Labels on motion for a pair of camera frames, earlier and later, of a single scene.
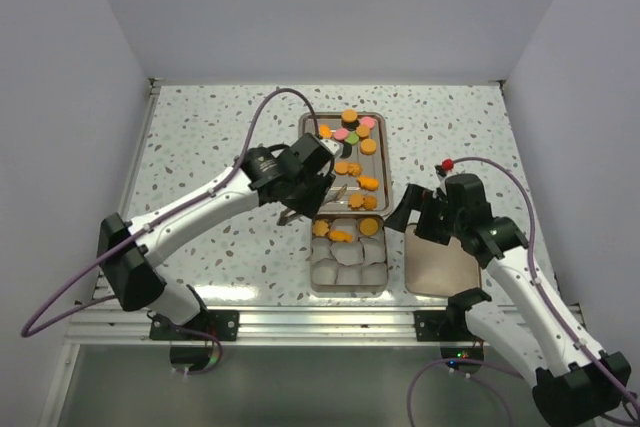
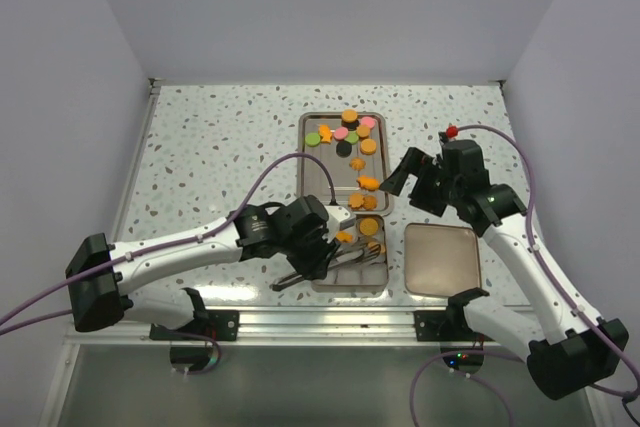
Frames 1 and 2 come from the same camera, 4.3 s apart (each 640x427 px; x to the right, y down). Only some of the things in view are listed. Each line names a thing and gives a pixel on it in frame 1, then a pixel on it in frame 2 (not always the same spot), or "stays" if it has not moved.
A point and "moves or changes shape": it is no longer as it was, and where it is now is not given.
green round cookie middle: (352, 139) stays
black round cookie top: (352, 126) stays
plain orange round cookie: (342, 168) → (374, 244)
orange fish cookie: (340, 236) stays
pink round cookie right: (367, 121) stays
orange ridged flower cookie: (354, 169) moves or changes shape
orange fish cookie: (368, 183) stays
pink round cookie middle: (341, 134) stays
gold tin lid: (438, 269) stays
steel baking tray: (362, 167) stays
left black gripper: (310, 206) → (316, 266)
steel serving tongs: (289, 213) moves or changes shape
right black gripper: (413, 200) → (413, 162)
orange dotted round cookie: (368, 226) stays
